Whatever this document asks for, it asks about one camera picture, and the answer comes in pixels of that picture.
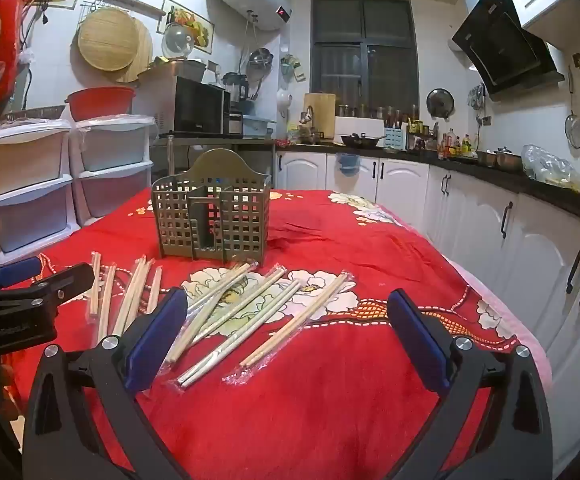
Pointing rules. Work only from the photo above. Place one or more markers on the blender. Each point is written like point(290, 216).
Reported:
point(235, 90)

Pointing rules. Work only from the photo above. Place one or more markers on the black wok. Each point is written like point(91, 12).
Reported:
point(359, 140)

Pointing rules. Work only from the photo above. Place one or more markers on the blue lidded container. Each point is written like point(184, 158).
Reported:
point(259, 127)

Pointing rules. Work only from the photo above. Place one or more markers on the glass pot lid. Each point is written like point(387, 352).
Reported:
point(177, 40)

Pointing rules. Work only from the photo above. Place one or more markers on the dark kitchen window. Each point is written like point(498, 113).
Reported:
point(362, 55)

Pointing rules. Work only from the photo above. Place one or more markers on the kitchen faucet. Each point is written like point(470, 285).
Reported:
point(310, 112)

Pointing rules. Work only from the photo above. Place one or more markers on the silver microwave oven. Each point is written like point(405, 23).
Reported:
point(195, 107)

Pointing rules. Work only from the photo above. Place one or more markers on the small steel pot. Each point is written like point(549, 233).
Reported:
point(487, 158)

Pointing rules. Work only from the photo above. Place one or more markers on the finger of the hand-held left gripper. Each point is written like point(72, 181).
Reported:
point(67, 280)
point(17, 271)

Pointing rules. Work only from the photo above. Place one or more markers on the wooden cutting board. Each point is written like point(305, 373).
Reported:
point(322, 112)

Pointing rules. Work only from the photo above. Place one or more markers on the hanging steel pot lid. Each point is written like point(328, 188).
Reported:
point(439, 102)

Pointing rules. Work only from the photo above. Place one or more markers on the black range hood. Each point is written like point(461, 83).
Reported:
point(507, 50)

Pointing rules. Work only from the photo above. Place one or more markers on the clear plastic bag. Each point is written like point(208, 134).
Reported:
point(552, 167)

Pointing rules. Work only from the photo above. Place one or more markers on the hanging steel colander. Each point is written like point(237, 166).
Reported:
point(260, 62)

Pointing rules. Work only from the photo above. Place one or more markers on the pile of chopsticks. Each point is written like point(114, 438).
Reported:
point(242, 310)

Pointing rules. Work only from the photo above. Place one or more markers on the red floral tablecloth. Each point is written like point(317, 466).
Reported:
point(320, 410)

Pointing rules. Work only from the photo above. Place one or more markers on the hanging metal strainer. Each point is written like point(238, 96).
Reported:
point(575, 132)

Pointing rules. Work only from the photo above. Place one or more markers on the hanging small kitchen tools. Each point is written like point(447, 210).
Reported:
point(477, 96)

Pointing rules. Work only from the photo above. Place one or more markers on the red plastic basin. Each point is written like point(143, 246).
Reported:
point(101, 102)

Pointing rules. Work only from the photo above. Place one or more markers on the grey perforated utensil holder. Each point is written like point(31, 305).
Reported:
point(210, 222)

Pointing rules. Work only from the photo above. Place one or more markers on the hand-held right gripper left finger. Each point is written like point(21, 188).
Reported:
point(152, 342)

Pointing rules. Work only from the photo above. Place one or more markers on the blue hanging bin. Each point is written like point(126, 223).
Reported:
point(348, 163)

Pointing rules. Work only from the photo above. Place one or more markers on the row of glass jars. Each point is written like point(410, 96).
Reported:
point(369, 111)

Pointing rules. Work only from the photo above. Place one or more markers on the blue knife block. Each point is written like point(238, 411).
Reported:
point(394, 135)

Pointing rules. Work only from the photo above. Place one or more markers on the steel pot with lid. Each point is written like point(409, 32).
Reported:
point(508, 159)

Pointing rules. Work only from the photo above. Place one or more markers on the white lower kitchen cabinets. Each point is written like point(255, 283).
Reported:
point(404, 185)

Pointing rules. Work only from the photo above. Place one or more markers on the round wooden board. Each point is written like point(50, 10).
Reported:
point(145, 57)

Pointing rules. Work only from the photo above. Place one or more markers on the white plastic drawer unit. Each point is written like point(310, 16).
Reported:
point(115, 155)
point(25, 175)

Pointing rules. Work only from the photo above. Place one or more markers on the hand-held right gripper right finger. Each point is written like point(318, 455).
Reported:
point(419, 342)

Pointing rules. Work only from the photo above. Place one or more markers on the group of condiment bottles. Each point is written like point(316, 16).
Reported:
point(452, 146)

